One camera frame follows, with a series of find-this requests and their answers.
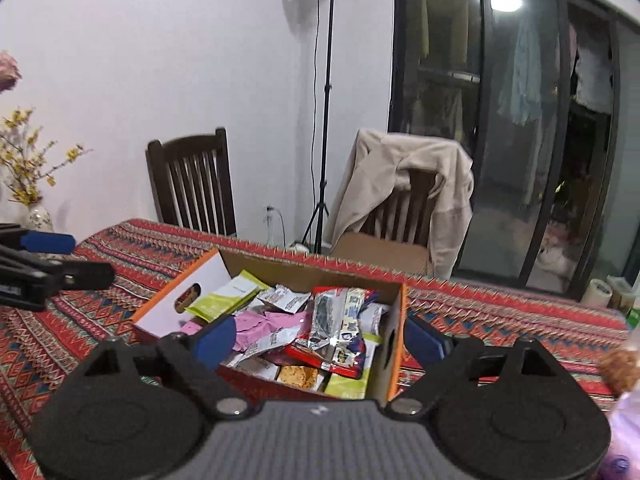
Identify white tape roll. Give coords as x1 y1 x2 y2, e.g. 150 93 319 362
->
587 277 615 306

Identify pile of snack packets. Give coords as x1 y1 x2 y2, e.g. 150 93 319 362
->
180 270 393 401

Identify white hanging garment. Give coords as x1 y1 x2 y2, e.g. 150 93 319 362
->
570 45 613 116

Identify small floral vase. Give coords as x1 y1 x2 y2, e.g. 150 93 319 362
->
27 202 55 233

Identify beige jacket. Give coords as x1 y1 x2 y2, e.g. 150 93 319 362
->
324 129 475 281

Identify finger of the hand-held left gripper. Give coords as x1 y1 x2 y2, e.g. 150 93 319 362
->
0 248 117 294
0 227 77 256

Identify white pink bundle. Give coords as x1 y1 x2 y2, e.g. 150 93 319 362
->
537 225 576 273

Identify brown wooden chair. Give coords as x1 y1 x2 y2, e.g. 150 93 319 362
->
330 167 441 276

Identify clear plastic bag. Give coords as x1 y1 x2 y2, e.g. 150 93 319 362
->
597 330 640 406
600 390 640 480

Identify sliding glass door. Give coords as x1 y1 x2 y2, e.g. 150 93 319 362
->
387 0 640 301

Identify orange cardboard box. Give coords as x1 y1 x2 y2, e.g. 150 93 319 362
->
129 247 408 408

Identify small clear container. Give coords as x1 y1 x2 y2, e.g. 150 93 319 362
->
609 275 638 313

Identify black light stand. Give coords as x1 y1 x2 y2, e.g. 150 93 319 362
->
292 0 348 255

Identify light blue hanging garment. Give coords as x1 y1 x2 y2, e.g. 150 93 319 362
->
497 15 543 128

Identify dried pink flowers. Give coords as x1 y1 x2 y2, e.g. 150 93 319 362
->
0 50 23 93

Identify large green snack packet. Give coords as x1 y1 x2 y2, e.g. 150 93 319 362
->
184 270 273 323

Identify dark wooden chair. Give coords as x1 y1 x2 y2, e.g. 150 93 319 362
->
146 127 238 238

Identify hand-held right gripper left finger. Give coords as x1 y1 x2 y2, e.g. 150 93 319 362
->
80 316 256 421

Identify yellow flower sprigs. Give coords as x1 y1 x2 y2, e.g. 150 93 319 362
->
0 107 93 206

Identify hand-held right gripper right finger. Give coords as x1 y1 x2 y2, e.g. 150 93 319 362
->
387 312 566 418

